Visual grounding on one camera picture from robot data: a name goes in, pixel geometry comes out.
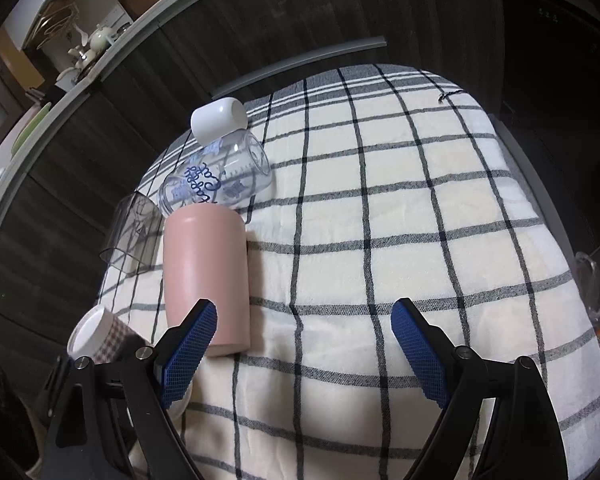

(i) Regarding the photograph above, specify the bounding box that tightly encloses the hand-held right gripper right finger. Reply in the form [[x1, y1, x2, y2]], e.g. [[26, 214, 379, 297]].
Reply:
[[390, 298, 568, 480]]

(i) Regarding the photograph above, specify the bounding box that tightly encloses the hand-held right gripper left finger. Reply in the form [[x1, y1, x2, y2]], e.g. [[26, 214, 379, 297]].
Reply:
[[44, 298, 218, 480]]

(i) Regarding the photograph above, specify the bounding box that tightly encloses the pink cup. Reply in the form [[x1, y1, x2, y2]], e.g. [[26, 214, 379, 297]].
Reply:
[[162, 205, 252, 358]]

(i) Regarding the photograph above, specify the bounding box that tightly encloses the checkered paper cup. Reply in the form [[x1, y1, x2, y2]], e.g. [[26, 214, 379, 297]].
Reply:
[[67, 304, 150, 364]]

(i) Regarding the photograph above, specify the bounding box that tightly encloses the smoky transparent cup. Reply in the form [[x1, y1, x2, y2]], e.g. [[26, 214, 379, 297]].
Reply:
[[98, 192, 166, 275]]

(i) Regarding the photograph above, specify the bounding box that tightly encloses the clear printed glass cup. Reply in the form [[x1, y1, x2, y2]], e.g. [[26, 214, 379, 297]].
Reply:
[[158, 130, 273, 212]]

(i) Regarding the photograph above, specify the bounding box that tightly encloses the white cup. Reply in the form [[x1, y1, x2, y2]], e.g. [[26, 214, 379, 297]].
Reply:
[[190, 98, 249, 144]]

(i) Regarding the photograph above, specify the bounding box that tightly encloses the plaid blanket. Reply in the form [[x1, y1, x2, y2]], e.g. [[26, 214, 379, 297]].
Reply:
[[96, 64, 600, 480]]

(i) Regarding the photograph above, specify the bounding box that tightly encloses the clear glass jar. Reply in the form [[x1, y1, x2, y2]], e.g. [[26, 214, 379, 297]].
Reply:
[[573, 252, 600, 331]]

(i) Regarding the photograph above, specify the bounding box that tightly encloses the green plate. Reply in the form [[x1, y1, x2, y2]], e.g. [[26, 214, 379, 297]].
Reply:
[[11, 102, 54, 154]]

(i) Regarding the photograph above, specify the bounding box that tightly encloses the white teapot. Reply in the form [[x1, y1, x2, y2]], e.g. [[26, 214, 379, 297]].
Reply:
[[87, 25, 117, 54]]

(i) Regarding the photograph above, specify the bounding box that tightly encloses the wire rack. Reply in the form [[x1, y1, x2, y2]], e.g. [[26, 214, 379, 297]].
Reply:
[[33, 0, 81, 50]]

